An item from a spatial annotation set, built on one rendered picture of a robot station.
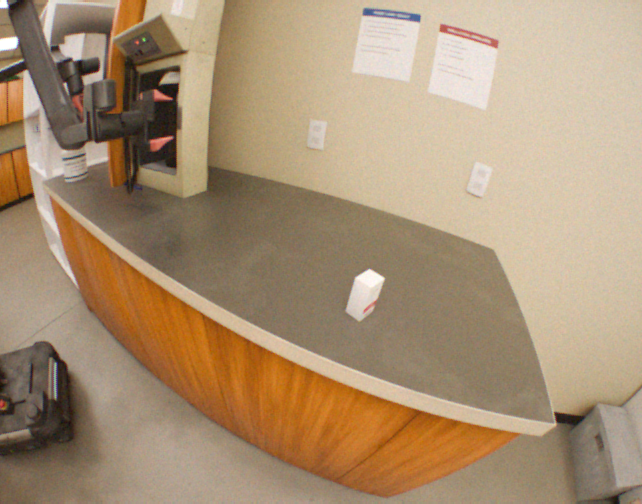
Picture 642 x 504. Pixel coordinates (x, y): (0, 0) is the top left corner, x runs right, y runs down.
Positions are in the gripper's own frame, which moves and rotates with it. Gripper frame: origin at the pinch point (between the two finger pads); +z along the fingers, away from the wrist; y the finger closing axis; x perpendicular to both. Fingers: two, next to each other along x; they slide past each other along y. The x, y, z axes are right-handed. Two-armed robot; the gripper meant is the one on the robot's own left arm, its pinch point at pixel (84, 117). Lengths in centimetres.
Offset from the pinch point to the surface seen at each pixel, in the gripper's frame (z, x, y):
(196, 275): 43, 16, -52
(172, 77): -0.1, -24.3, -20.4
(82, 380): 101, 58, 60
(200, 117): 16.6, -25.1, -27.0
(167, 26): -12.3, -14.9, -33.6
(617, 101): 15, -56, -174
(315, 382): 61, 22, -74
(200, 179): 36.8, -21.6, -21.2
